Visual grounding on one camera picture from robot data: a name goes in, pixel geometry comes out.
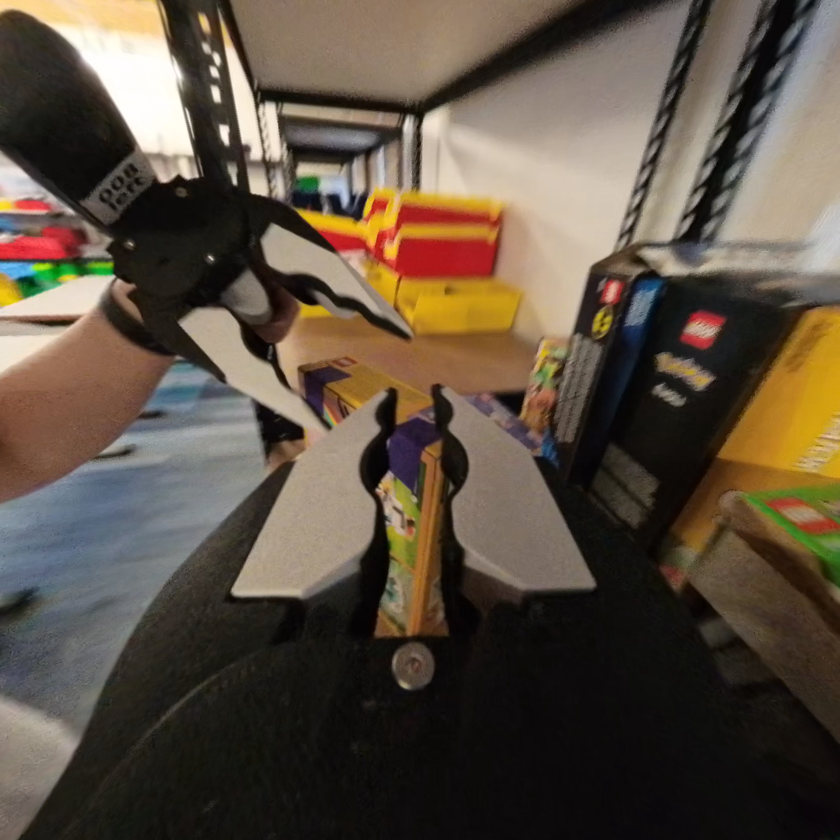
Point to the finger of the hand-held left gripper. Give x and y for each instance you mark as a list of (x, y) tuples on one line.
[(321, 275), (243, 361)]

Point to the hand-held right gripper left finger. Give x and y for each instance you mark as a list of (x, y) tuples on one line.
[(308, 518)]

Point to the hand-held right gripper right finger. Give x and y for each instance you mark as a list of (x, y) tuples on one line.
[(518, 525)]

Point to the person's left forearm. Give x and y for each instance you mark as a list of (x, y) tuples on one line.
[(65, 407)]

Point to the person's left hand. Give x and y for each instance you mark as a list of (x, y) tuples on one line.
[(282, 318)]

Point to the black wristband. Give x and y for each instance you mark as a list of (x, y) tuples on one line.
[(131, 321)]

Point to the stack of red yellow bins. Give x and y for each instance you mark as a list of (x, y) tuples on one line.
[(446, 249)]

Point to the white table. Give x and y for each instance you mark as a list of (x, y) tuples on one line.
[(59, 302)]

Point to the black metal shelf rack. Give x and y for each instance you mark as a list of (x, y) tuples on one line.
[(394, 39), (341, 138)]

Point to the spider toy box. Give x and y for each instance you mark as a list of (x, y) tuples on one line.
[(544, 380)]

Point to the black gold toy box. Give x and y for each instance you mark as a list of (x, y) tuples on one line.
[(689, 407)]

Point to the yellow flamingo toy box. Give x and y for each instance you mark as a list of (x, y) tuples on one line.
[(774, 426)]

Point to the small green toy box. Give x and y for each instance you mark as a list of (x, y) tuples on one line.
[(800, 518)]

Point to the person's white shirt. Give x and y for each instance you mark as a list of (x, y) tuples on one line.
[(26, 768)]

